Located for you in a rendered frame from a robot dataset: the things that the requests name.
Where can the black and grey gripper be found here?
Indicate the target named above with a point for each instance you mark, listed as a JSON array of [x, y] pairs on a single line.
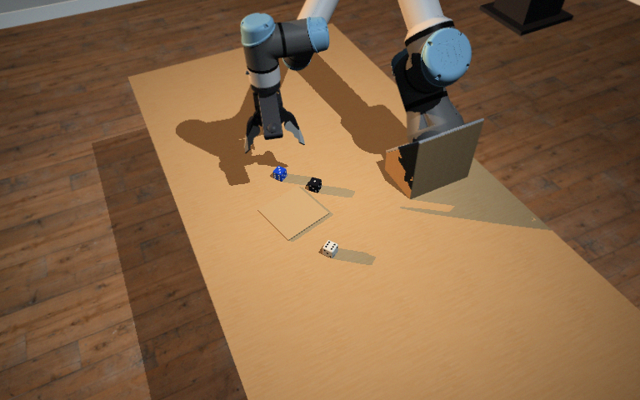
[[287, 117]]

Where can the white die with black pips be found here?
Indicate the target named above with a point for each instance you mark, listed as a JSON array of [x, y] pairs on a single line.
[[330, 249]]

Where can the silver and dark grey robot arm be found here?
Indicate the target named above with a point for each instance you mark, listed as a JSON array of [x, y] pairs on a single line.
[[436, 56]]

